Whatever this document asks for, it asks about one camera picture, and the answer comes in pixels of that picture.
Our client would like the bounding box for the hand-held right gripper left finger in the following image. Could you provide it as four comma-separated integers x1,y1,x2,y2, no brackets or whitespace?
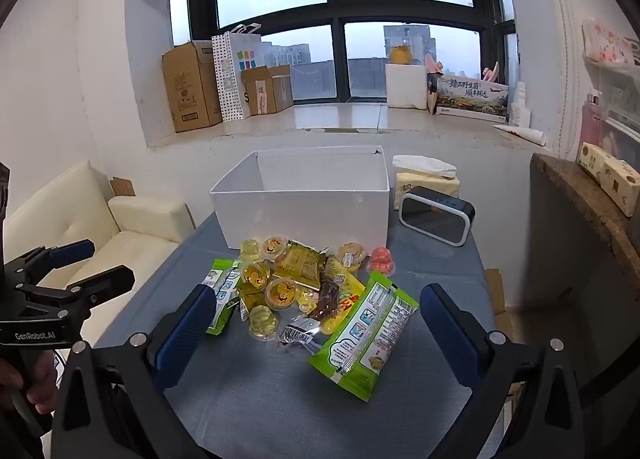
50,283,218,459

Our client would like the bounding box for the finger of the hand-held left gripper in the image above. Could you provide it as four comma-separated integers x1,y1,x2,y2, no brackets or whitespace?
21,264,137,323
4,238,97,286

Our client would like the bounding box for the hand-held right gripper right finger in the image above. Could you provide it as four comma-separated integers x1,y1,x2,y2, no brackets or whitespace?
419,283,586,459

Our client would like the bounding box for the large green snack packet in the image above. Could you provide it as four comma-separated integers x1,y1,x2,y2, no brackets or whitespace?
202,259,244,336
307,270,420,403

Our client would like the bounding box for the yellow fruit jelly cup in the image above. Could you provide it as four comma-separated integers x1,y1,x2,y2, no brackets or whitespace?
248,305,280,342

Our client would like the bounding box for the yellow red snack packet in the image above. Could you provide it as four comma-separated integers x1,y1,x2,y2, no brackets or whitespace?
320,271,367,335

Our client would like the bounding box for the pile of yellow jelly cups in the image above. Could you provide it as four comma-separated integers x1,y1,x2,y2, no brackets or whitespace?
239,235,368,312

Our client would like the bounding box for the dark striped snack wrapper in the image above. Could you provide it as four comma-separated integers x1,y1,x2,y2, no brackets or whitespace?
277,316,321,355

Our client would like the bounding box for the brown snack packet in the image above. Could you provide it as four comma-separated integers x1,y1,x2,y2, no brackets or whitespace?
307,259,351,325

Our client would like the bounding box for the white cardboard box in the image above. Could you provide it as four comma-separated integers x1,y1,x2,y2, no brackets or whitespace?
208,145,391,251

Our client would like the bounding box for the person's left hand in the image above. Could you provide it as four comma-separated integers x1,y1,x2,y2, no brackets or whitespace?
0,353,59,416

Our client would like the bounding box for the cream sofa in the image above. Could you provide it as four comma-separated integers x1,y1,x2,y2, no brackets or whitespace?
2,159,197,292

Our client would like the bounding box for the small yellow snack packet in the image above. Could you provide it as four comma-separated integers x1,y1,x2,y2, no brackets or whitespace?
237,286,268,322

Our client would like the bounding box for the orange jelly cup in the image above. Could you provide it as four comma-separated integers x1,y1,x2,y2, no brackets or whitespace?
365,246,398,277

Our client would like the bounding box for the black digital clock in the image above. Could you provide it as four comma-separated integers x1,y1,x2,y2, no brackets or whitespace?
398,186,476,247

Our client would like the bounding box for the olive yellow snack packet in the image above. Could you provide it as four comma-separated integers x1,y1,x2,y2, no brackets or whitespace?
272,239,329,290

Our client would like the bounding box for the yellow tissue pack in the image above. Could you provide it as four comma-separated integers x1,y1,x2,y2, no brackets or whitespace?
391,155,461,210

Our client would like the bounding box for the brown stone counter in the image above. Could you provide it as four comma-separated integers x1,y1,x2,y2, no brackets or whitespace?
530,153,640,290

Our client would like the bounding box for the tall brown cardboard box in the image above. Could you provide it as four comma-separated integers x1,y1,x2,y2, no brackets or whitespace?
161,41,223,134

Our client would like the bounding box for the white tube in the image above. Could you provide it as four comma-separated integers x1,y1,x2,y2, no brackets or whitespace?
492,125,547,147

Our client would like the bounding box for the yellow patterned tissue box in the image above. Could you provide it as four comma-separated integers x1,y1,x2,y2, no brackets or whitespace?
576,141,640,218

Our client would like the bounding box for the white dotted paper bag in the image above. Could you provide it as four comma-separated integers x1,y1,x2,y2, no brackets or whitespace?
211,24,263,122

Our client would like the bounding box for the open cardboard box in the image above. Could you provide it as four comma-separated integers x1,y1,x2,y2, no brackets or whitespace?
241,66,277,116
267,65,295,112

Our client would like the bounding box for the landscape printed box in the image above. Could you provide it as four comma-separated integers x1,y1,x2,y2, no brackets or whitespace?
434,75,510,122

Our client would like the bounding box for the white spray bottle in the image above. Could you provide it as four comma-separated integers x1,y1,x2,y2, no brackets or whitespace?
510,81,532,128

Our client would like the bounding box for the white foam box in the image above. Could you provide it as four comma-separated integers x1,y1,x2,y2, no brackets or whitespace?
385,63,429,110

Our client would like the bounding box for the pink bottle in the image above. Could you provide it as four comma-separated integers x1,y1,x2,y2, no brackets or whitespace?
581,89,608,150

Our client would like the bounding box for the plastic drawer shelf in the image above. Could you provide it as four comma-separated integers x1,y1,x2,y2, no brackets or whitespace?
580,19,640,170

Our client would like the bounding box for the floral pink bag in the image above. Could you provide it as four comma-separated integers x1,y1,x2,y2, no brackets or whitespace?
581,21,640,64

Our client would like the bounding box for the black window frame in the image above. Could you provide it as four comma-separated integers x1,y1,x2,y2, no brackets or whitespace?
170,0,517,104

